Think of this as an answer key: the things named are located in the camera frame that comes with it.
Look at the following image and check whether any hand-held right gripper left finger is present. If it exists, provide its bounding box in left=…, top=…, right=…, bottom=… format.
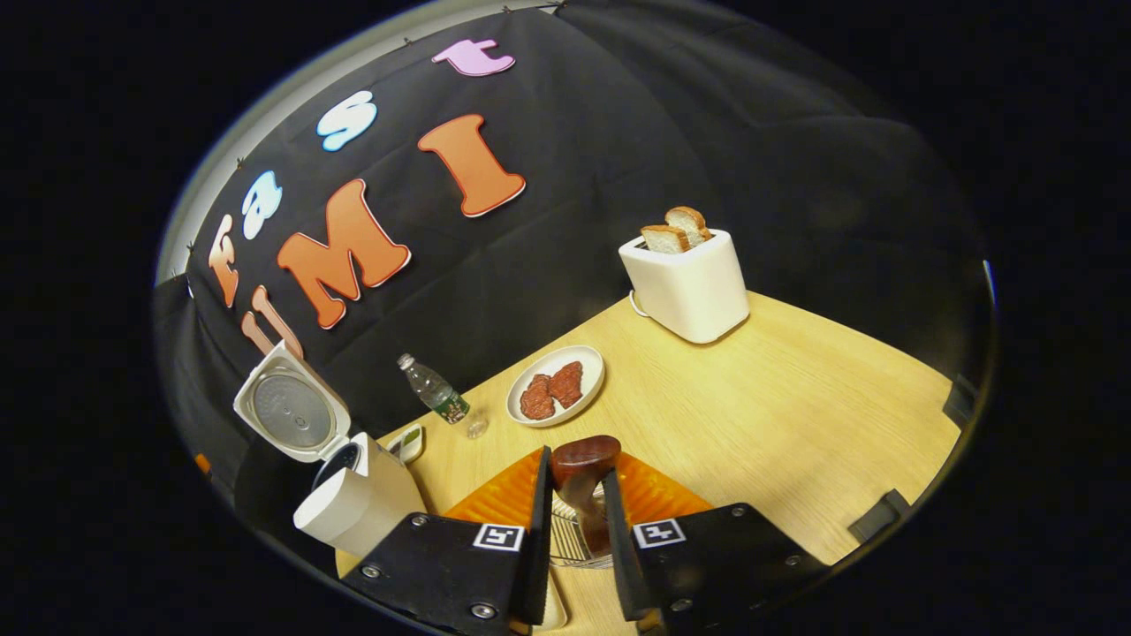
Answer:
left=340, top=446, right=554, bottom=635

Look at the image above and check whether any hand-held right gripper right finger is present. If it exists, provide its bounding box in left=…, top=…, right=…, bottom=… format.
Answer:
left=601, top=450, right=831, bottom=636

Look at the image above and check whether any brown wooden spoon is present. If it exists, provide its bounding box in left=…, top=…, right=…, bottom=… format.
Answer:
left=550, top=435, right=622, bottom=557

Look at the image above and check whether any white rice cooker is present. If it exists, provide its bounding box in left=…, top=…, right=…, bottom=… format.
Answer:
left=233, top=340, right=428, bottom=559

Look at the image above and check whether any red meat piece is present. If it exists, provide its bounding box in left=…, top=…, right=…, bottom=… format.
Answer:
left=548, top=360, right=585, bottom=409
left=520, top=374, right=557, bottom=420

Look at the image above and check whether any small white seasoning dish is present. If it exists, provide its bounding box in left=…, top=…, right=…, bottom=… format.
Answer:
left=389, top=424, right=426, bottom=465

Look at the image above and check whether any clear plastic water bottle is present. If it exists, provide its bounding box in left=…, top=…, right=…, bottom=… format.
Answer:
left=397, top=353, right=490, bottom=440

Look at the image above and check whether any white round plate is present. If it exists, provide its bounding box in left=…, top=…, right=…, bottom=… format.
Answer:
left=505, top=344, right=606, bottom=428

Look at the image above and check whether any white toaster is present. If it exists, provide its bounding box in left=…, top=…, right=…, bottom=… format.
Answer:
left=619, top=229, right=750, bottom=345

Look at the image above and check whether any toasted bread slice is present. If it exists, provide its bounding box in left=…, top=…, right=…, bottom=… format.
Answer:
left=640, top=224, right=691, bottom=254
left=664, top=206, right=713, bottom=246

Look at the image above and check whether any black backdrop cloth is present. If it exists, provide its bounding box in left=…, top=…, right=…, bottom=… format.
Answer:
left=155, top=0, right=995, bottom=531

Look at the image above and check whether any black table edge bracket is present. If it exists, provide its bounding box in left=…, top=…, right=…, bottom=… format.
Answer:
left=846, top=488, right=911, bottom=544
left=941, top=374, right=983, bottom=431

